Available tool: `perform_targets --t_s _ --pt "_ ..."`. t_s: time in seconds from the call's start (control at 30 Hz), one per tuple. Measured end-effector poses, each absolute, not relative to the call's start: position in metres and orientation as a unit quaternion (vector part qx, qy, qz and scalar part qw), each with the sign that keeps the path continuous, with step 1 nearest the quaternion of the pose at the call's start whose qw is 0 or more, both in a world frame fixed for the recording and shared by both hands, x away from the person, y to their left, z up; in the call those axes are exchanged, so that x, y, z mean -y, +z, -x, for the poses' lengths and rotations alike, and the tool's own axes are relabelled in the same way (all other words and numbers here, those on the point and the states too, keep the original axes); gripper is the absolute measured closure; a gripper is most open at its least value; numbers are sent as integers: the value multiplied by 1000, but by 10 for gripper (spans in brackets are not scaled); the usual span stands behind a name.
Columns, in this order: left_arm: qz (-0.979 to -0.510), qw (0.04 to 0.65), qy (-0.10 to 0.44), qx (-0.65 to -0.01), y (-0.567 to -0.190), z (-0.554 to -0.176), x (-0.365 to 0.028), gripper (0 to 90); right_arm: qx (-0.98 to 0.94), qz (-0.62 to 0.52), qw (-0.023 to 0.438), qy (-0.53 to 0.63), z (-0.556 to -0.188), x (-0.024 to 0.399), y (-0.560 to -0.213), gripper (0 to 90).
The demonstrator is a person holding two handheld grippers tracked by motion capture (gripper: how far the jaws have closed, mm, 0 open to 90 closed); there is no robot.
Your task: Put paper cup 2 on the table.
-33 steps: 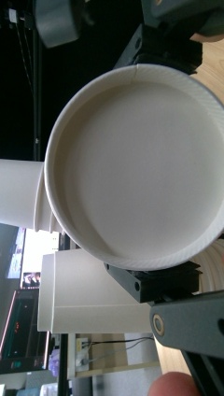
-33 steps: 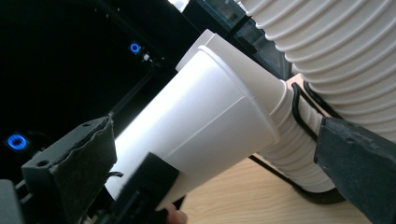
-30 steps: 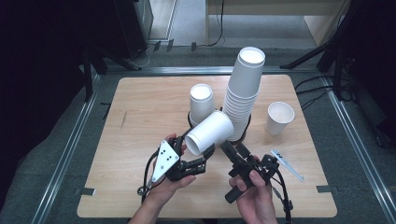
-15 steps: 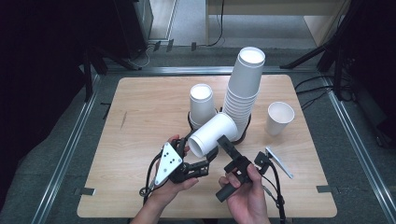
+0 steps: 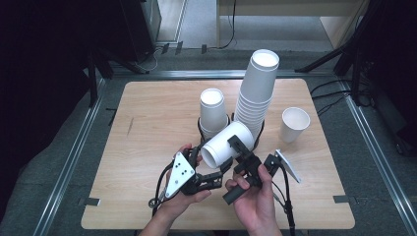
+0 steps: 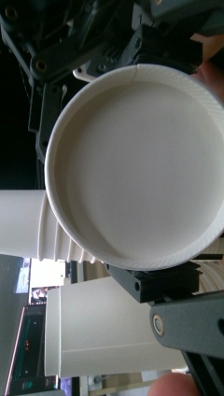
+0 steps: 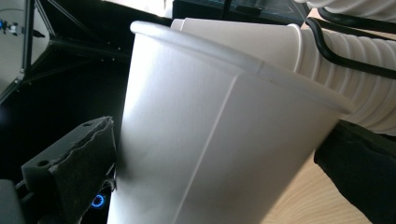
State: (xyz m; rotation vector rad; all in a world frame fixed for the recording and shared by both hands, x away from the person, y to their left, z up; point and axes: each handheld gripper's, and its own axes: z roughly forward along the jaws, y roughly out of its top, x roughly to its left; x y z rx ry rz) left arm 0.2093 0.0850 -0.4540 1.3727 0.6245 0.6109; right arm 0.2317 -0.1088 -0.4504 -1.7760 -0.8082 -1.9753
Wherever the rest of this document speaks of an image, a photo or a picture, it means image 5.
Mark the aluminium floor rail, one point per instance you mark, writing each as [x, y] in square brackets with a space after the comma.
[377, 157]
[70, 164]
[183, 74]

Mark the tall stack of white cups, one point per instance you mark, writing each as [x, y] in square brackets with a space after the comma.
[255, 88]

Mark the person's right hand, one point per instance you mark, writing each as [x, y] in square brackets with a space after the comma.
[259, 209]

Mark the black cabinet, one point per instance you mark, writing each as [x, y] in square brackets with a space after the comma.
[139, 26]

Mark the black metal stand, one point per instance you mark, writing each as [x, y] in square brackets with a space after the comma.
[92, 82]

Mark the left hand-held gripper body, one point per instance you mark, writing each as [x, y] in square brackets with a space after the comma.
[180, 173]

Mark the grey tape piece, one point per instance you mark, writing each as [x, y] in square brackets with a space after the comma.
[342, 198]
[90, 201]

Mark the black double cup holder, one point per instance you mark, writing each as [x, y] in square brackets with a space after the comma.
[200, 131]

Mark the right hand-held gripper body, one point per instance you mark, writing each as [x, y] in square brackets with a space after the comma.
[250, 165]

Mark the light wooden furniture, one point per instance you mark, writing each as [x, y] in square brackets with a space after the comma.
[337, 26]

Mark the black tripod stand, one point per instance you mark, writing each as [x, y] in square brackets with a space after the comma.
[355, 65]

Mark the white paper cup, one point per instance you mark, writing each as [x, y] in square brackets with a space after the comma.
[293, 126]
[219, 147]

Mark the person's left hand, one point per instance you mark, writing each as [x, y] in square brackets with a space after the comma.
[178, 205]

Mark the short stack of white cups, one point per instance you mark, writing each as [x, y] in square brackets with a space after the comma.
[213, 111]

